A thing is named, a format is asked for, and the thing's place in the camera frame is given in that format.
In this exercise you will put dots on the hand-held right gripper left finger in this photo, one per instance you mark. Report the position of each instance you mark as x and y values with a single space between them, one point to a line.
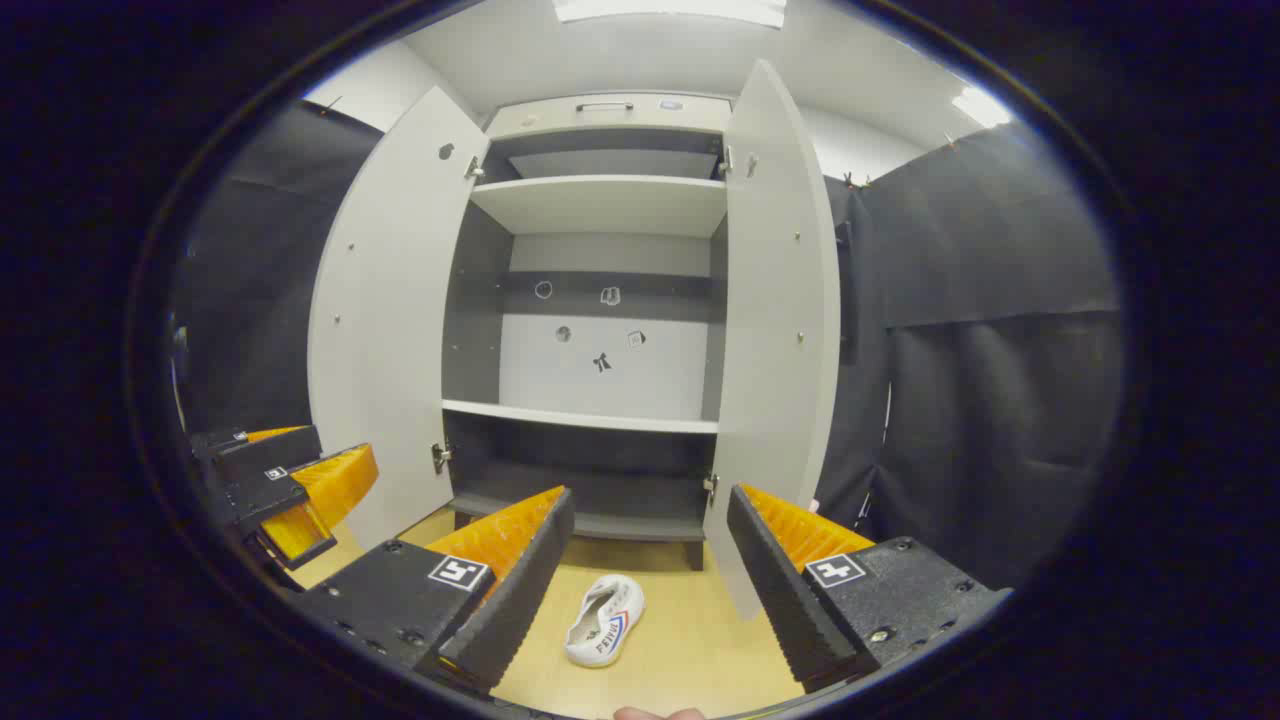
395 595

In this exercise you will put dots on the grey white shoe cabinet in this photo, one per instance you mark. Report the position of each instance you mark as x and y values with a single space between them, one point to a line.
600 205

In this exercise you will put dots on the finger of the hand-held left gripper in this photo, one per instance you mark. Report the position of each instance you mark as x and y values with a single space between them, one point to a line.
265 490
270 448

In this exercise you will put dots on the black backdrop cloth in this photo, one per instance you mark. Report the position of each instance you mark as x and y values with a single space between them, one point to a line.
990 400
260 290

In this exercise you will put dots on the grey cabinet door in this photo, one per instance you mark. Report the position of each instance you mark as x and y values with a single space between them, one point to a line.
390 320
775 330

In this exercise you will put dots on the ceiling light panel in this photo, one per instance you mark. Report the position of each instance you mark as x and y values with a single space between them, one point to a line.
980 105
670 10

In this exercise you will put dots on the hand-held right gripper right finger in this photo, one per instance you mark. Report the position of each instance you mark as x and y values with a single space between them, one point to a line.
900 590

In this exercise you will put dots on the white canvas shoe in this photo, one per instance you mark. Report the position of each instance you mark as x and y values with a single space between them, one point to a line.
600 625

